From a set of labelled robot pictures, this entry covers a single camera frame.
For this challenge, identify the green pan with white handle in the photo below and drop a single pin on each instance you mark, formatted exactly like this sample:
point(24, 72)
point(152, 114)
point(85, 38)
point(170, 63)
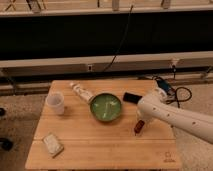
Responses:
point(105, 107)

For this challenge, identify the white sponge block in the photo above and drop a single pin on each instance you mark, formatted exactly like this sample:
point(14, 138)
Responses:
point(53, 145)

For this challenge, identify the black rectangular phone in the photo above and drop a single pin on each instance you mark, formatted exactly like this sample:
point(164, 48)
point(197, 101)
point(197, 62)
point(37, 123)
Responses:
point(128, 97)

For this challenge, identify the blue power box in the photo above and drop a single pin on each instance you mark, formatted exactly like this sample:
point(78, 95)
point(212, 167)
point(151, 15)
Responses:
point(165, 86)

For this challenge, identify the white wall plug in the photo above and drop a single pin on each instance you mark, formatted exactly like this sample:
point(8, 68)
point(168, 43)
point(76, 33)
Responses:
point(174, 62)

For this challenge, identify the translucent plastic cup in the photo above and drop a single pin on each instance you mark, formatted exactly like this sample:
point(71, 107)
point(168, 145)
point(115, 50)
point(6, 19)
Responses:
point(55, 101)

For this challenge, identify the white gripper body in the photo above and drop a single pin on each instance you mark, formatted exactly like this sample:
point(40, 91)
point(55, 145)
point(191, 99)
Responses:
point(142, 116)

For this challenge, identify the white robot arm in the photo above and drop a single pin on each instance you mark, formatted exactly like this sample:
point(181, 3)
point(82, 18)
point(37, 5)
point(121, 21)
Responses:
point(154, 104)

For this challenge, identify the white wall outlet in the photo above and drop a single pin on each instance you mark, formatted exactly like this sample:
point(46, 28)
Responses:
point(90, 67)

